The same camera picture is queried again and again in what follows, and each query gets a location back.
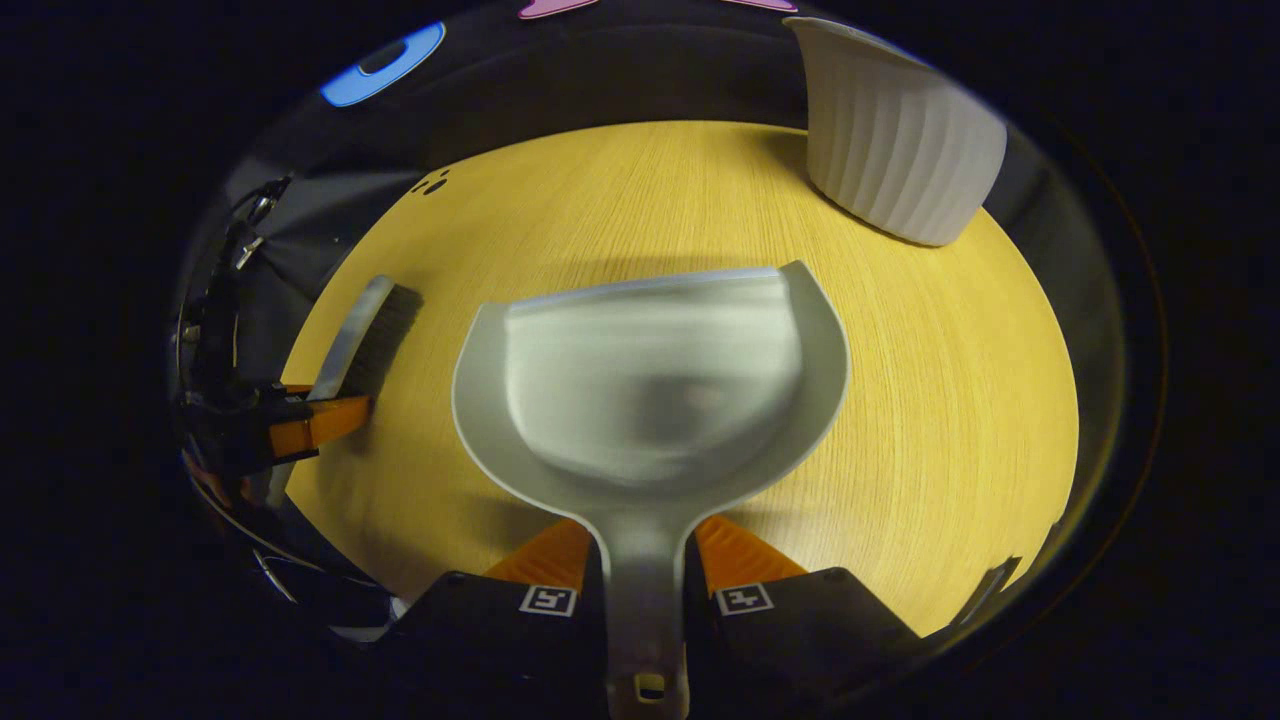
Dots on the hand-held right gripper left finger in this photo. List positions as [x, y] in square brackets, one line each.
[480, 630]

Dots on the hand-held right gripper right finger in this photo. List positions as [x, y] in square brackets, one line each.
[800, 630]

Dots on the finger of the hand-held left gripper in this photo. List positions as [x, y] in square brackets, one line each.
[320, 425]
[295, 389]

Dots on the grey plastic dustpan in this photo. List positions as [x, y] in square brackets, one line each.
[650, 380]

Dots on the white ribbed garbage bin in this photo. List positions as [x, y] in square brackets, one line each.
[900, 140]

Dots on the small grey broom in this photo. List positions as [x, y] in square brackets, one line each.
[355, 330]

